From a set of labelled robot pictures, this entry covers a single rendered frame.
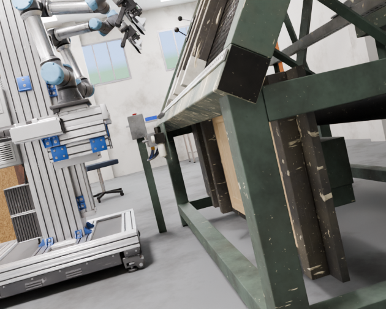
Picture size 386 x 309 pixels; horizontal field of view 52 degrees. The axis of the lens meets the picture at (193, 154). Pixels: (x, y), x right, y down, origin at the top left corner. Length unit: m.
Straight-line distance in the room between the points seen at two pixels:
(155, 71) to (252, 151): 9.29
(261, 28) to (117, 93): 9.15
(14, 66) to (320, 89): 2.04
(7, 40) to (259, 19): 1.97
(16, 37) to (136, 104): 7.50
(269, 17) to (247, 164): 0.36
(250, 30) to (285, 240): 0.52
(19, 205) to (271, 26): 2.09
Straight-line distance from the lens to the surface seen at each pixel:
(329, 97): 1.05
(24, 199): 2.73
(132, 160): 10.01
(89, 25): 2.91
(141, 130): 3.00
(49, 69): 2.32
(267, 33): 1.01
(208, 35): 1.74
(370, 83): 1.11
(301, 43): 1.97
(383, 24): 1.81
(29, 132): 2.31
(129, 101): 10.06
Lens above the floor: 0.73
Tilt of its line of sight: 4 degrees down
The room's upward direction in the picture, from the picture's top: 13 degrees counter-clockwise
